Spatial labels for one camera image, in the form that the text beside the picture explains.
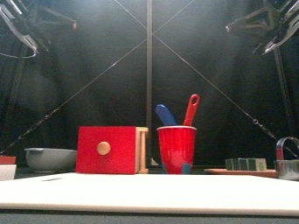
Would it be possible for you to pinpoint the green seaweed sushi roll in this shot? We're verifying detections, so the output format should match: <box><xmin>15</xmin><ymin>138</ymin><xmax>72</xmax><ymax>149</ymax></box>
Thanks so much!
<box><xmin>224</xmin><ymin>157</ymin><xmax>269</xmax><ymax>172</ymax></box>

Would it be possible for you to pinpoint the brown wooden plate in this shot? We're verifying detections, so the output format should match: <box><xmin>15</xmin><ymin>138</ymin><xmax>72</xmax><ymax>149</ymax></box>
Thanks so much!
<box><xmin>203</xmin><ymin>168</ymin><xmax>279</xmax><ymax>179</ymax></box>

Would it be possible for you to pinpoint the white cutting board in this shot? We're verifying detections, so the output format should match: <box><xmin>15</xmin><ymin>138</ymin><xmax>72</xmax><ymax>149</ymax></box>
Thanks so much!
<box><xmin>0</xmin><ymin>171</ymin><xmax>299</xmax><ymax>217</ymax></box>

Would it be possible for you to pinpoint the grey bowl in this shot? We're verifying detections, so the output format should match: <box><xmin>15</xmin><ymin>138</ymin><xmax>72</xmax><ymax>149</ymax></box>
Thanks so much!
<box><xmin>23</xmin><ymin>147</ymin><xmax>79</xmax><ymax>174</ymax></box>

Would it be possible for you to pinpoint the small metal measuring cup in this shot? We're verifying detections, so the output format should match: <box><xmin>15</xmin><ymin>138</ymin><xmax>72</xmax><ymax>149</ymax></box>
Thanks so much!
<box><xmin>274</xmin><ymin>136</ymin><xmax>299</xmax><ymax>181</ymax></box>

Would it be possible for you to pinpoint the wooden box with red drawer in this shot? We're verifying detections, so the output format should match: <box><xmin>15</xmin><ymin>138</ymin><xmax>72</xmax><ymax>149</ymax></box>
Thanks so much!
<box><xmin>75</xmin><ymin>125</ymin><xmax>150</xmax><ymax>175</ymax></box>

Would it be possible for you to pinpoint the salmon nigiri toy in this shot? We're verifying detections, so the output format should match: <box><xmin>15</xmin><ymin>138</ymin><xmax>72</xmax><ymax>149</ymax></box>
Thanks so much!
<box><xmin>0</xmin><ymin>155</ymin><xmax>18</xmax><ymax>182</ymax></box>

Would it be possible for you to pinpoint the red plastic cup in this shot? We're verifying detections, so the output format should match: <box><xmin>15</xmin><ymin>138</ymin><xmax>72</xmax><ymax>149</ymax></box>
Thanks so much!
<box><xmin>155</xmin><ymin>125</ymin><xmax>198</xmax><ymax>175</ymax></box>

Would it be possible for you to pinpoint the thin diagonal brace wire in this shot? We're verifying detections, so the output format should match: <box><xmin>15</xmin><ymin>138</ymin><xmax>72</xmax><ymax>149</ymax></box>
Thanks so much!
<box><xmin>112</xmin><ymin>0</ymin><xmax>299</xmax><ymax>160</ymax></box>
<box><xmin>0</xmin><ymin>0</ymin><xmax>196</xmax><ymax>156</ymax></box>

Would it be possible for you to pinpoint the vertical metal frame pole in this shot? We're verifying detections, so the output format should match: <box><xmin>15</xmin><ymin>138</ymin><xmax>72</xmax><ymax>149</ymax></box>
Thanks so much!
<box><xmin>144</xmin><ymin>0</ymin><xmax>155</xmax><ymax>167</ymax></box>

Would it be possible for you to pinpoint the red utensil handle with hole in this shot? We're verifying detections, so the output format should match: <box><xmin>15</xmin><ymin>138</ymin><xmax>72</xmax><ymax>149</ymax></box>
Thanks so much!
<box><xmin>182</xmin><ymin>94</ymin><xmax>202</xmax><ymax>127</ymax></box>

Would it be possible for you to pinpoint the blue utensil handle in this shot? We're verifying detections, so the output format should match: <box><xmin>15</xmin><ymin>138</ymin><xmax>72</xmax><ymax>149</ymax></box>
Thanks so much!
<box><xmin>154</xmin><ymin>103</ymin><xmax>179</xmax><ymax>127</ymax></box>

